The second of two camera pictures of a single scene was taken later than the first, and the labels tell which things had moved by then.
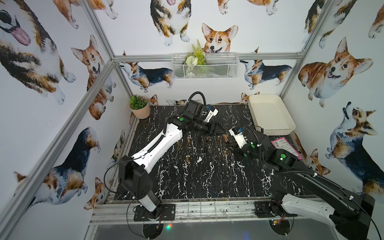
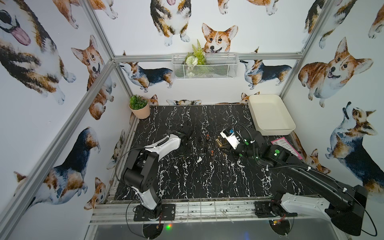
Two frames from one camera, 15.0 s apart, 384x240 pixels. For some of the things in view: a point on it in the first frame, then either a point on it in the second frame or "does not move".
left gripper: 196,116 -> 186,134
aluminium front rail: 124,213 does not move
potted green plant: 139,106 does not move
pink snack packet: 283,143 does not move
